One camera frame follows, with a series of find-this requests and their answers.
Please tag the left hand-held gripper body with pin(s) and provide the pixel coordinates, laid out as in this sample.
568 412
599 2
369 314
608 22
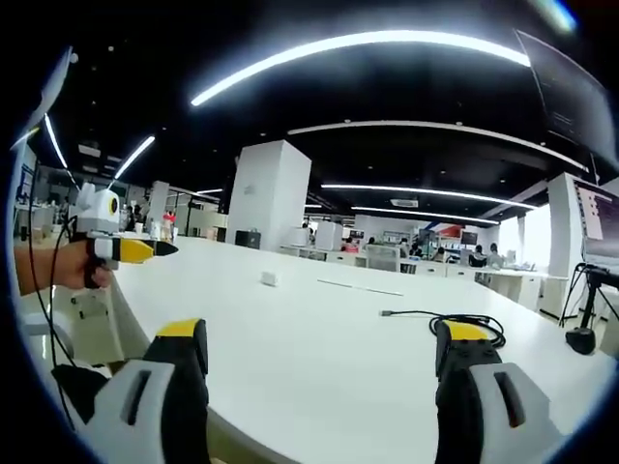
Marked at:
94 212

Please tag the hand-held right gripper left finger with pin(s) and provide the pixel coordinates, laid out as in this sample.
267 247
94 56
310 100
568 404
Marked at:
145 411

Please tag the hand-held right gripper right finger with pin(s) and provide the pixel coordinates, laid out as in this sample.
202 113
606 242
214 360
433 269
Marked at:
483 415

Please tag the white charger adapter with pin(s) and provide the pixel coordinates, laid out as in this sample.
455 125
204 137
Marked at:
271 279

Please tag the white desk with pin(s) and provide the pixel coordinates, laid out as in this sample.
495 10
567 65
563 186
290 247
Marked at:
314 348

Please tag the person's left hand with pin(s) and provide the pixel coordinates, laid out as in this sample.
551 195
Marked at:
70 266

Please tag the ceiling light strip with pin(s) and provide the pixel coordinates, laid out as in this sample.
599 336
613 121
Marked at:
425 214
134 157
430 192
57 145

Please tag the dark cloth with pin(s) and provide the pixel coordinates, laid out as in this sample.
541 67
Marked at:
79 386

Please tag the white drawer cabinet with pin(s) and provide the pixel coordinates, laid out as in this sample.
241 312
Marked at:
87 314

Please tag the black box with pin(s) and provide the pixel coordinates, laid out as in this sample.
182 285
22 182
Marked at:
249 240

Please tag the black round base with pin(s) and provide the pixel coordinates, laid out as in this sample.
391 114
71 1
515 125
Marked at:
581 340

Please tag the white pillar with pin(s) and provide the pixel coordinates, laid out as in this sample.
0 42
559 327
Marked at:
268 193

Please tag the black monitor stand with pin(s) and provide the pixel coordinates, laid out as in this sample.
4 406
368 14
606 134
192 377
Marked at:
587 290

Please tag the thin white strip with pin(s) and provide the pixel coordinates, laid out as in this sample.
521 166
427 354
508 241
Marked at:
360 287

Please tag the grey office chair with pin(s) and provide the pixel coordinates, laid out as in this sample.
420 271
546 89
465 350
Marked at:
382 256

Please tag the computer monitor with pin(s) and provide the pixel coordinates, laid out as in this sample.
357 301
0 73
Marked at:
602 227

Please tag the long curved ceiling light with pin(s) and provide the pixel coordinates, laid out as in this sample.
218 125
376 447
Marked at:
362 41

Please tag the large dark screen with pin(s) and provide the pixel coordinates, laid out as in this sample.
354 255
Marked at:
570 92

